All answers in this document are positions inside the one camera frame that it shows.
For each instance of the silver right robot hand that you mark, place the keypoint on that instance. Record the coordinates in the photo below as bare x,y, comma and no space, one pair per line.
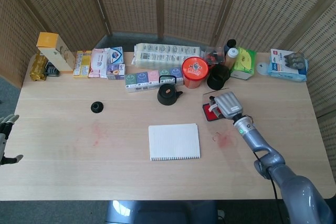
229,104

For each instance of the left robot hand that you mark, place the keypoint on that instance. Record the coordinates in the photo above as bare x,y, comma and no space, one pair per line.
5,127

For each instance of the white and red stamp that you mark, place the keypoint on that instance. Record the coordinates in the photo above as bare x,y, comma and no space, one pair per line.
212,107

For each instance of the white spiral lined notebook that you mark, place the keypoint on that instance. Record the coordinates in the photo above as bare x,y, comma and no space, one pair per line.
173,142

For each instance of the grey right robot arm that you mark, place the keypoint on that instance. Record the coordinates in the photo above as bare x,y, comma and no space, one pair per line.
288,182

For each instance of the red ink pad clear lid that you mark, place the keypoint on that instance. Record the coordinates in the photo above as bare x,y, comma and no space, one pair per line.
208,116

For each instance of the black mesh pen cup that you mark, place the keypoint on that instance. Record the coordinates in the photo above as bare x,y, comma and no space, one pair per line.
218,77

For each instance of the green tissue box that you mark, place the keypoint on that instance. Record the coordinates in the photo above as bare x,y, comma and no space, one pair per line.
244,61

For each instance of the brown bottle white cap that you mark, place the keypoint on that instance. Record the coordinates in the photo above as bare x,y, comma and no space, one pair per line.
231,56

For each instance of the pale blue round disc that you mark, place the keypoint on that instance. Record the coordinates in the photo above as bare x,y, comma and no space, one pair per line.
262,68

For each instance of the orange lidded tub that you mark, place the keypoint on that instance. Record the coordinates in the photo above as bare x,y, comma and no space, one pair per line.
195,68

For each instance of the clear plastic box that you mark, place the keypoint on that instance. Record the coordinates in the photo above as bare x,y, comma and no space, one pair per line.
214,54

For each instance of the dark bottle black cap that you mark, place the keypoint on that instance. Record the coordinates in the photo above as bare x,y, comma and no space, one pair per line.
231,43

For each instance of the gold foil pack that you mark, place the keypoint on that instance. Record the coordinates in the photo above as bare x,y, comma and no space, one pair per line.
38,68

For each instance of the light blue wipes pack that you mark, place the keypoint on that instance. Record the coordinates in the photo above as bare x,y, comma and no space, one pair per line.
291,77

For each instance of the blue white tissue pack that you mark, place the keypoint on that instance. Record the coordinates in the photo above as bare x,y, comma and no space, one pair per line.
282,61

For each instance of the dark grey slotted holder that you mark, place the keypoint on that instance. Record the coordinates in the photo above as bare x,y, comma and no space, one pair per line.
51,69

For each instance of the clear wrapped paper roll pack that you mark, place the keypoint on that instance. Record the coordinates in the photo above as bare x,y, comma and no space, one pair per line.
162,54

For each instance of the tall beige carton orange top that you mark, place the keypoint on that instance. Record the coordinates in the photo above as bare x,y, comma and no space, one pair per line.
56,53

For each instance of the small black round plastic part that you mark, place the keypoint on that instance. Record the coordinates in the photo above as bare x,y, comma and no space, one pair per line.
97,107

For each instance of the yellow snack box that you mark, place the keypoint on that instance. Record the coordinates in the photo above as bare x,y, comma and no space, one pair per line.
82,64

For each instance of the pink wet wipes pack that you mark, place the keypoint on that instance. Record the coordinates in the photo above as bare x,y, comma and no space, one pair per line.
98,62

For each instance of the purple small box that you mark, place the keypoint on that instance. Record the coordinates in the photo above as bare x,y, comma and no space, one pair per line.
115,72

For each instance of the blue and white small box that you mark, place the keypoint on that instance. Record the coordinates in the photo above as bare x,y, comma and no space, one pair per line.
116,54

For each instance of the wicker folding screen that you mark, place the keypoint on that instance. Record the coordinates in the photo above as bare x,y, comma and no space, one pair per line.
131,3

